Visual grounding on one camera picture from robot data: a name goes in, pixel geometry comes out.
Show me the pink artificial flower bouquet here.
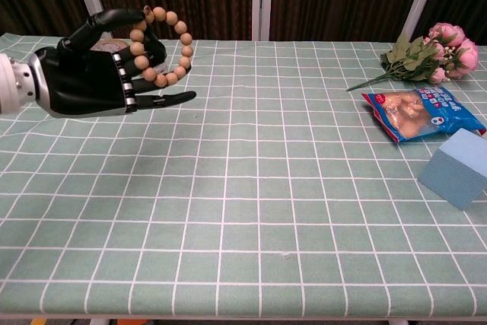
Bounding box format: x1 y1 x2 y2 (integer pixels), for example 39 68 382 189
345 22 479 92

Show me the light blue foam block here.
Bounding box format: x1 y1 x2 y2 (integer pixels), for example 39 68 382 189
418 127 487 212

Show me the green checked tablecloth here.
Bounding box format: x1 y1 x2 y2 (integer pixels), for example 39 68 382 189
0 33 487 320

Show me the wooden bead bracelet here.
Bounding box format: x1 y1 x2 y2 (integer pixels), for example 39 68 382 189
128 5 194 88

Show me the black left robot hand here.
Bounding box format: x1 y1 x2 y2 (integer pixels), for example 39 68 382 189
28 8 197 119

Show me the yellow packing tape roll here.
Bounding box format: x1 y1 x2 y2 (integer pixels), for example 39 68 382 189
91 37 129 54

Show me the blue snack bag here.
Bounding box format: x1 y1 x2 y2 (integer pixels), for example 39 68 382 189
361 86 487 144

